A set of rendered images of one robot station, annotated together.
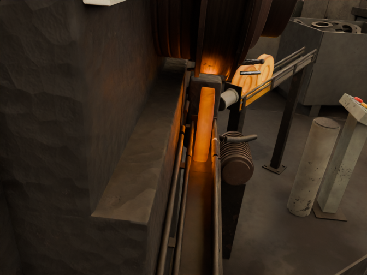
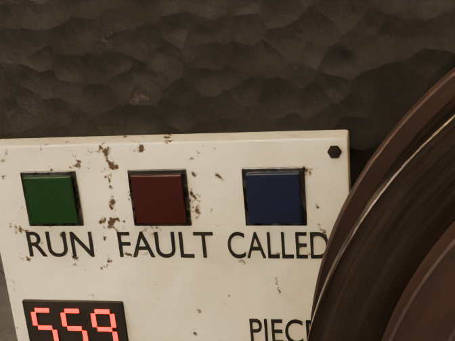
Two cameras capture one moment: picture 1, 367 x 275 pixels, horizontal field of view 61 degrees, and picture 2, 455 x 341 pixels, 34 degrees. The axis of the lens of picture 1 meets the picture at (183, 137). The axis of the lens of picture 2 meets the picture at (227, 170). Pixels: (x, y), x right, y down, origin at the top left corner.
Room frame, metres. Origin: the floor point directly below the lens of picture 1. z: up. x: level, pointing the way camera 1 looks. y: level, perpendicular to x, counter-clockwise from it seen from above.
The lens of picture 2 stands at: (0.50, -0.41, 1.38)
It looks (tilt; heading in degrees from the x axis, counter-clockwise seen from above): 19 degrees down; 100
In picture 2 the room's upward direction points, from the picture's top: 5 degrees counter-clockwise
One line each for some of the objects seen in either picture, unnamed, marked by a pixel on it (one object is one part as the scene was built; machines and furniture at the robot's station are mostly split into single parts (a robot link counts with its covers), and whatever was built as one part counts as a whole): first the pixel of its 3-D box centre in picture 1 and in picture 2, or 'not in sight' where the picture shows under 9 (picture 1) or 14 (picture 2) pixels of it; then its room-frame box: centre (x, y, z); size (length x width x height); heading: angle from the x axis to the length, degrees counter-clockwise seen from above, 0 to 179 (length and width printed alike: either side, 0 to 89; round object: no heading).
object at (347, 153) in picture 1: (343, 160); not in sight; (1.36, -0.81, 0.31); 0.24 x 0.16 x 0.62; 178
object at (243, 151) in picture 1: (226, 198); not in sight; (1.03, -0.20, 0.27); 0.22 x 0.13 x 0.53; 178
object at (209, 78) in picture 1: (200, 112); not in sight; (0.94, -0.05, 0.68); 0.11 x 0.08 x 0.24; 88
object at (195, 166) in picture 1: (200, 153); not in sight; (0.72, -0.05, 0.66); 0.19 x 0.07 x 0.01; 178
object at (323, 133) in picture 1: (311, 169); not in sight; (1.32, -0.65, 0.26); 0.12 x 0.12 x 0.52
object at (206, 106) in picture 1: (203, 124); not in sight; (0.70, -0.05, 0.75); 0.18 x 0.03 x 0.18; 178
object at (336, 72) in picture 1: (335, 63); not in sight; (3.11, -1.41, 0.39); 1.03 x 0.83 x 0.77; 103
